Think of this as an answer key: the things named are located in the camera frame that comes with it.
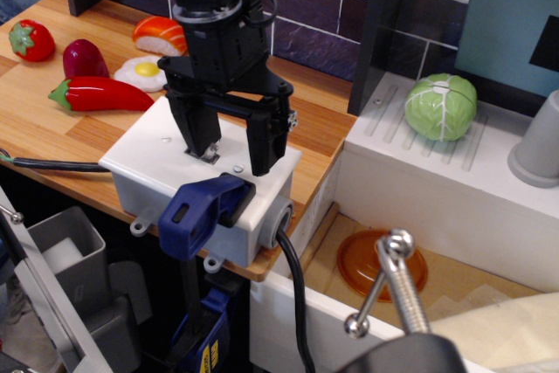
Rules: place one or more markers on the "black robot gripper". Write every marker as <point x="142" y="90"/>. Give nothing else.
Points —
<point x="226" y="72"/>

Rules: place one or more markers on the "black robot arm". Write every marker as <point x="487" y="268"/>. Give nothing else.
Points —
<point x="226" y="72"/>

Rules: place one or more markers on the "toy fried egg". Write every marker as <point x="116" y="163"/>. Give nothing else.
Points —
<point x="143" y="73"/>

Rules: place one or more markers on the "toy salmon sushi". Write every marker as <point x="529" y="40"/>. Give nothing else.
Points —
<point x="160" y="35"/>

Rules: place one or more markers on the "red toy chili pepper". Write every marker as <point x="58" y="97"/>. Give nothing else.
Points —
<point x="93" y="93"/>

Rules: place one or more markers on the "purple toy eggplant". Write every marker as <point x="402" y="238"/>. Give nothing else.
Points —
<point x="83" y="58"/>

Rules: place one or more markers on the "orange plastic bowl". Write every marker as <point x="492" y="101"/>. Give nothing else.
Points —
<point x="358" y="262"/>

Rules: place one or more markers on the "grey metal bin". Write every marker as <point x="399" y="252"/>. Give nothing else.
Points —
<point x="76" y="253"/>

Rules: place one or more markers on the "green toy cabbage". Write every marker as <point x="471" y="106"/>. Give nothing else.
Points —
<point x="441" y="107"/>

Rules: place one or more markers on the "red toy strawberry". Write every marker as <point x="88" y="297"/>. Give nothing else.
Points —
<point x="31" y="41"/>

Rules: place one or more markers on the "white toy sink unit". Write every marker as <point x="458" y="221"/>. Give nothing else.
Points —
<point x="490" y="241"/>

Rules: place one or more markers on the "light blue box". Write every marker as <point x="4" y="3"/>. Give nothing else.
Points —
<point x="514" y="42"/>

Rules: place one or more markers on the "grey plastic cup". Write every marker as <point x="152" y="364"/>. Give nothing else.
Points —
<point x="534" y="160"/>

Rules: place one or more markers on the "dark vertical post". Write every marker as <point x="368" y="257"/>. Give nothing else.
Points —
<point x="378" y="31"/>

